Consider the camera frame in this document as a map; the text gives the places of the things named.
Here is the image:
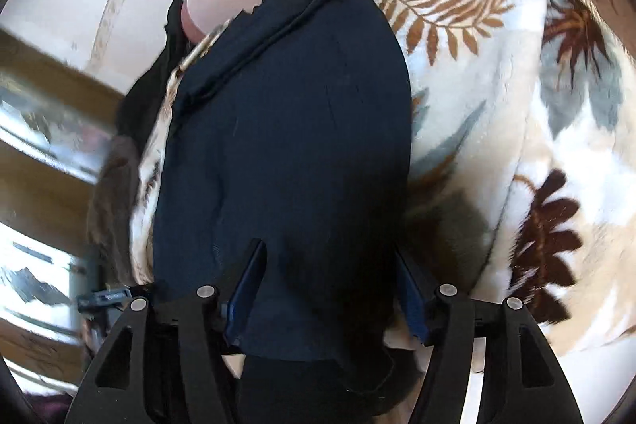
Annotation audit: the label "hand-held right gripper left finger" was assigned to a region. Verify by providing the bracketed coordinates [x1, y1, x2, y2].
[64, 239, 269, 424]

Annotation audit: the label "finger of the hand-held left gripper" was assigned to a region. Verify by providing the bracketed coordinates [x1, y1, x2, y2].
[77, 285, 155, 312]

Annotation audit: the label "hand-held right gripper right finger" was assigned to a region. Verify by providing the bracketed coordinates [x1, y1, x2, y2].
[395, 248, 584, 424]

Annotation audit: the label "navy blue garment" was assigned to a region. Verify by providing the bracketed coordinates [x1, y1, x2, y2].
[151, 0, 413, 362]

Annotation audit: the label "grey-brown fleece cloth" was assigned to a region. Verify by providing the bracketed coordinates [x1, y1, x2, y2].
[87, 136, 145, 286]

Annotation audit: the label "person's black pants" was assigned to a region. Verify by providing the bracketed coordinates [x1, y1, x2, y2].
[238, 345, 423, 424]

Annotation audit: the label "black cloth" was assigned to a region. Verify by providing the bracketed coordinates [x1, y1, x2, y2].
[116, 0, 197, 147]

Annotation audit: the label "leaf print fleece blanket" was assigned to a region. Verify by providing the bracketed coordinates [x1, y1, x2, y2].
[129, 0, 636, 355]

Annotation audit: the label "wooden window frame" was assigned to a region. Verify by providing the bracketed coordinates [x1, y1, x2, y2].
[0, 29, 130, 385]

